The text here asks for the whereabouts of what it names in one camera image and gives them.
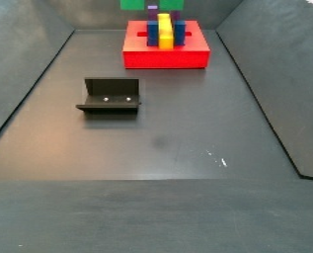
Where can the green stepped bridge block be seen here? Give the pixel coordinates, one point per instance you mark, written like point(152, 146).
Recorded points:
point(167, 5)

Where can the purple block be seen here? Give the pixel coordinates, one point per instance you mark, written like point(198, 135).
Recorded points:
point(174, 15)
point(152, 12)

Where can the red board base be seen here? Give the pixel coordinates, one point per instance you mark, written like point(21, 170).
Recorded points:
point(140, 56)

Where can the blue block right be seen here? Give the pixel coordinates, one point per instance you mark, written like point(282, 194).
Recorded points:
point(178, 28)

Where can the blue block left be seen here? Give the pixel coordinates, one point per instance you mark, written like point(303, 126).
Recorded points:
point(151, 33)

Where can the yellow arch block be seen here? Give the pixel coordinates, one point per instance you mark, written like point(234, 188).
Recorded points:
point(164, 31)

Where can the black angle fixture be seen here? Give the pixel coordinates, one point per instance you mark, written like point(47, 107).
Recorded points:
point(111, 93)

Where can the purple block right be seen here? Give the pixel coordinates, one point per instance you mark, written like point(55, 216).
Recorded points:
point(174, 15)

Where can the purple block left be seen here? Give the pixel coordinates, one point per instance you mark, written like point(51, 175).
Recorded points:
point(152, 12)

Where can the blue block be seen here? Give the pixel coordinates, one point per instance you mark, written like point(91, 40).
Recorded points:
point(178, 28)
point(151, 33)

